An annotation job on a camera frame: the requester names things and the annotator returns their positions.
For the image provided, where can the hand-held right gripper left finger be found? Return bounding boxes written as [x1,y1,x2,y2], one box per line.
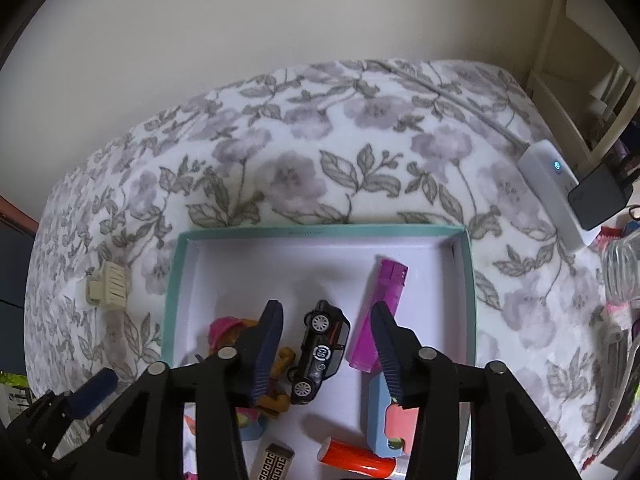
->
[50,300,285,480]

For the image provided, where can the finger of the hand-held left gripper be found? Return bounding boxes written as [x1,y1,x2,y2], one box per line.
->
[67,366,120,421]

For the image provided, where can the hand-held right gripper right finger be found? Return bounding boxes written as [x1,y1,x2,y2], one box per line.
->
[369,301,583,480]

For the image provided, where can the pink puppy figure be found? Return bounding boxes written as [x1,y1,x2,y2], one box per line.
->
[206,316,297,422]

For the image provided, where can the black toy car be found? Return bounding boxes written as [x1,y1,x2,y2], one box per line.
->
[286,299,352,407]

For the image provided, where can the purple lighter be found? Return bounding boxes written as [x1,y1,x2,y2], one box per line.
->
[346,258,409,374]

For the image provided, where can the orange blue plastic toy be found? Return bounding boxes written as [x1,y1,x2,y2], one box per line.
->
[234,404,267,442]

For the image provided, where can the pink blue plastic toy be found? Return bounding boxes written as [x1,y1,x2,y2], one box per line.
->
[366,374,422,459]

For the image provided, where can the teal-rimmed white tray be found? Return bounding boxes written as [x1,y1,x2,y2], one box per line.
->
[162,225,477,480]

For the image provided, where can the gold patterned lighter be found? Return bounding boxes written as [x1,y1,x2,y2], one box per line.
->
[249,441,297,480]

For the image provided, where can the orange tube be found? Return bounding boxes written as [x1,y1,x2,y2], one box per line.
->
[319,436,402,480]

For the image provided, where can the green printed packet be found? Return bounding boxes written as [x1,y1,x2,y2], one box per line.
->
[0,370,34,415]

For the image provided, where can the cream hair claw clip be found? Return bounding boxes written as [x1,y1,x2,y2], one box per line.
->
[83,261,129,312]

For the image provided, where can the dark cabinet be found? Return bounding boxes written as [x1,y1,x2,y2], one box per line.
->
[0,194,40,376]

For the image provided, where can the grey hair clip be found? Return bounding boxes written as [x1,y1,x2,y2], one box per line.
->
[594,324,640,453]

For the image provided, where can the white power strip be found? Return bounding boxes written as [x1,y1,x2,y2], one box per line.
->
[516,141,599,254]

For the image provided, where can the black power adapter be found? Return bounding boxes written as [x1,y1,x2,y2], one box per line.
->
[566,161,632,232]

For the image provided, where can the white shelf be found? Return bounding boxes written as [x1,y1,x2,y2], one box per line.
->
[525,0,640,163]

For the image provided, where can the white power cable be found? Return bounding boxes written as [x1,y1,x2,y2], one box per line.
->
[379,59,532,154]

